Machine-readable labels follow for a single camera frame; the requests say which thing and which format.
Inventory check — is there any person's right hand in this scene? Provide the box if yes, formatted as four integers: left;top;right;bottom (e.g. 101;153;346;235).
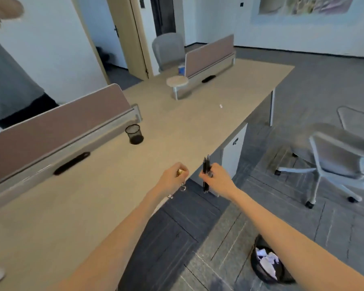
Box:
199;163;238;201

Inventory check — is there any person's left hand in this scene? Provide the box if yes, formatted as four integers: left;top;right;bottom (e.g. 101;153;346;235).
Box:
156;162;190;197

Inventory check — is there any black pen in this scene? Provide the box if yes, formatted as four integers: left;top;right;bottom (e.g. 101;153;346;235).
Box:
206;154;212;191

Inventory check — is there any gold and silver keychain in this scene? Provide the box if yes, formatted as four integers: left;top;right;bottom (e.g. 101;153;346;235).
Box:
167;169;187;199

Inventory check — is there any person's right forearm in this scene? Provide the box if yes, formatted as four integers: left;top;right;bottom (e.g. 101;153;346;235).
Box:
230;190;364;291

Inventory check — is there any person's left forearm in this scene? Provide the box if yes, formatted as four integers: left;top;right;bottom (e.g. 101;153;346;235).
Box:
47;189;168;291

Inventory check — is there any white drawer cabinet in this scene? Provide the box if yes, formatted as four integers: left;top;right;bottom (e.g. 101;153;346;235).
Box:
189;123;248;198

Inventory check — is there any black mesh pen holder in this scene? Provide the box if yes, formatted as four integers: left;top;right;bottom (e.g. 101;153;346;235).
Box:
125;124;144;145

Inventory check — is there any round beige side shelf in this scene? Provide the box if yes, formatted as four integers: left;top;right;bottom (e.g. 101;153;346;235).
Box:
166;76;189;101

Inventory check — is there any crumpled white paper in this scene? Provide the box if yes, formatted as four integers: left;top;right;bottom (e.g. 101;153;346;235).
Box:
256;247;280;281

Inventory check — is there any black mesh waste bin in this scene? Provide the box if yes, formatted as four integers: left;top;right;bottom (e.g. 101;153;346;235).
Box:
250;234;296;285

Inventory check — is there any brown desk divider panel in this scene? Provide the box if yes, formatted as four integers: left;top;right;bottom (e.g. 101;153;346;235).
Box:
0;84;143;214
184;34;236;89

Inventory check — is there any grey office chair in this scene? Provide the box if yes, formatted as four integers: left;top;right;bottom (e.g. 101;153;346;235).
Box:
152;33;186;73
274;123;364;209

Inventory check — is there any wooden door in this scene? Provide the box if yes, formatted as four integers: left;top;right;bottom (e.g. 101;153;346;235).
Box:
106;0;154;81

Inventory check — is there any wall picture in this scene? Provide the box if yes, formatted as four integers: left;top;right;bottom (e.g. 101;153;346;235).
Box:
251;0;363;25

